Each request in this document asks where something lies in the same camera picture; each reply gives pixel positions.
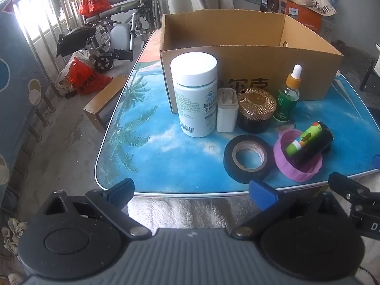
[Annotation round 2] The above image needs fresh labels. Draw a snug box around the wooden bench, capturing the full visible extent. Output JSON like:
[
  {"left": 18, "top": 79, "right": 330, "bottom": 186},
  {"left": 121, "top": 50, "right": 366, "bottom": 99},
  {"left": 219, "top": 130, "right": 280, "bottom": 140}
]
[{"left": 83, "top": 74, "right": 134, "bottom": 133}]

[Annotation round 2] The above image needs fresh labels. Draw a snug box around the cardboard box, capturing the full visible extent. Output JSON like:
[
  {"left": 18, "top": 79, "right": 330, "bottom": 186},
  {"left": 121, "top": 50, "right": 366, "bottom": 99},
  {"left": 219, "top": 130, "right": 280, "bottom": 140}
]
[{"left": 160, "top": 9, "right": 344, "bottom": 115}]

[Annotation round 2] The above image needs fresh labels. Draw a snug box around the metal railing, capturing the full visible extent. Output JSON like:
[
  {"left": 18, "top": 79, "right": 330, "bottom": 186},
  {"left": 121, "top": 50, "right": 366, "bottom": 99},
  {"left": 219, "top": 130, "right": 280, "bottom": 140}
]
[{"left": 0, "top": 0, "right": 90, "bottom": 131}]

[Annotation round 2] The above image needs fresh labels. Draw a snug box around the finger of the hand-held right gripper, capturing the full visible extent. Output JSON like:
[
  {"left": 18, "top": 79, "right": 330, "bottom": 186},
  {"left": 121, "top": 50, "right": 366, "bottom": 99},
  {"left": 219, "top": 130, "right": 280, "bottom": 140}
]
[{"left": 328, "top": 171, "right": 380, "bottom": 211}]

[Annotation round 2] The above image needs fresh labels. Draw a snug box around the white pill bottle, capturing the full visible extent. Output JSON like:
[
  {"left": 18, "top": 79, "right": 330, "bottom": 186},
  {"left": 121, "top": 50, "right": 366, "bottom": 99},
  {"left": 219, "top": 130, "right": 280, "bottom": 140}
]
[{"left": 170, "top": 53, "right": 219, "bottom": 138}]

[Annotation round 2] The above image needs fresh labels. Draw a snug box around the dark jar rose-gold lid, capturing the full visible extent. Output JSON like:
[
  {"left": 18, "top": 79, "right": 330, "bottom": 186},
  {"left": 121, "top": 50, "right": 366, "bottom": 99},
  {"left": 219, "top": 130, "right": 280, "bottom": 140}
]
[{"left": 237, "top": 88, "right": 277, "bottom": 133}]

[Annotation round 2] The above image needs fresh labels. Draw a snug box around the white charger adapter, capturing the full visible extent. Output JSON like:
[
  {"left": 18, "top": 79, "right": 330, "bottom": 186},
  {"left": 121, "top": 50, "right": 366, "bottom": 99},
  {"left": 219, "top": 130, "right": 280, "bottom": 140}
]
[{"left": 216, "top": 88, "right": 239, "bottom": 133}]

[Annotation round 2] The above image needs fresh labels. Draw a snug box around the grey wheelchair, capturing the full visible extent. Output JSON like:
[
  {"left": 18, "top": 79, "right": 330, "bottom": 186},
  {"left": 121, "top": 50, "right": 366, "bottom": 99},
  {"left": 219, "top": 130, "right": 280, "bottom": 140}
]
[{"left": 56, "top": 0, "right": 163, "bottom": 73}]

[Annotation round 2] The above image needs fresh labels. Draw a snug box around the grey mat with shapes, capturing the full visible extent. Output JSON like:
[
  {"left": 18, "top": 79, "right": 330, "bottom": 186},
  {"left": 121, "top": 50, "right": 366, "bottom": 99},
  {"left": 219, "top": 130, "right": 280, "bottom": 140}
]
[{"left": 0, "top": 3, "right": 51, "bottom": 214}]

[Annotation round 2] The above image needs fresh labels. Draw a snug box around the green dropper bottle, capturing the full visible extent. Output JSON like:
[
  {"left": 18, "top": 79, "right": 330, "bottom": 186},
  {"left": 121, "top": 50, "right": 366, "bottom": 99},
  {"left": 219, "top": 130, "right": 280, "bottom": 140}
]
[{"left": 272, "top": 64, "right": 303, "bottom": 122}]

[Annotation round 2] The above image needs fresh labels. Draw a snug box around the black metal stand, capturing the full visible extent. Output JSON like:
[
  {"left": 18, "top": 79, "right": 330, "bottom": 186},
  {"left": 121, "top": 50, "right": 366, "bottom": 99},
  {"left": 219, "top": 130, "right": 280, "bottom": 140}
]
[{"left": 360, "top": 58, "right": 380, "bottom": 92}]

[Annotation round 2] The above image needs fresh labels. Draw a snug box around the black tape roll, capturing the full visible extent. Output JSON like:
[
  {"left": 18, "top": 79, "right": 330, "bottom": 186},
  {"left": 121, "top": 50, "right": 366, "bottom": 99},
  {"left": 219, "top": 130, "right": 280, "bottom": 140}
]
[{"left": 223, "top": 134, "right": 275, "bottom": 185}]

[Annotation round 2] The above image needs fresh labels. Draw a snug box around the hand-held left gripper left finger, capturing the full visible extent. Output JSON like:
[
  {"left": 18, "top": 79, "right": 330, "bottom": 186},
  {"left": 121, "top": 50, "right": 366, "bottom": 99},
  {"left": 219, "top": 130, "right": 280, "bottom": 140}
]
[{"left": 36, "top": 177, "right": 152, "bottom": 239}]

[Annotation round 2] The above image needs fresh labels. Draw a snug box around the black cylinder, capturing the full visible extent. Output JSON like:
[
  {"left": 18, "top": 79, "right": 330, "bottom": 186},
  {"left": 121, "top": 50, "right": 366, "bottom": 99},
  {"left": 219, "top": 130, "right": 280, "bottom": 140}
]
[{"left": 292, "top": 126, "right": 334, "bottom": 164}]

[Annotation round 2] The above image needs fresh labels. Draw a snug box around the green printed tube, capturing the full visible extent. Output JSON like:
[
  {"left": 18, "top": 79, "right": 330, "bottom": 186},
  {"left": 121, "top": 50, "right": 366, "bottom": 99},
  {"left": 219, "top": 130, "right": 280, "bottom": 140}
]
[{"left": 285, "top": 121, "right": 323, "bottom": 156}]

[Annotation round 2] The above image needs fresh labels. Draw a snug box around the purple plastic lid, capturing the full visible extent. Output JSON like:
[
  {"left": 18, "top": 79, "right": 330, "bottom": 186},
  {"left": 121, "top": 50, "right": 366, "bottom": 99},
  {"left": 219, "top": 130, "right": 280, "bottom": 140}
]
[{"left": 273, "top": 128, "right": 323, "bottom": 182}]

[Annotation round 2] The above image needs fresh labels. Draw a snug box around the orange appliance carton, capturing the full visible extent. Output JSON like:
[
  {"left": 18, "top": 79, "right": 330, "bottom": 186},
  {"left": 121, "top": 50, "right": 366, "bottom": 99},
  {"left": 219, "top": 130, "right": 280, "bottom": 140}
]
[{"left": 261, "top": 0, "right": 323, "bottom": 34}]

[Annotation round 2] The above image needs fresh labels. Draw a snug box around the white plastic bag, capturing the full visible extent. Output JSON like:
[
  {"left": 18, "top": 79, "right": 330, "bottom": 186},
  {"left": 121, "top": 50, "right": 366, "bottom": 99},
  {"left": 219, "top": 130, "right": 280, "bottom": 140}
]
[{"left": 55, "top": 50, "right": 90, "bottom": 93}]

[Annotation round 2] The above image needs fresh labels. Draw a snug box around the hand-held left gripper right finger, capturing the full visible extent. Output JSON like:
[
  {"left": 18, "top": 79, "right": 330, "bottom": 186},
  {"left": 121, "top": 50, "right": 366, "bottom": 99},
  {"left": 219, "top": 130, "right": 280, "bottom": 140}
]
[{"left": 232, "top": 180, "right": 354, "bottom": 239}]

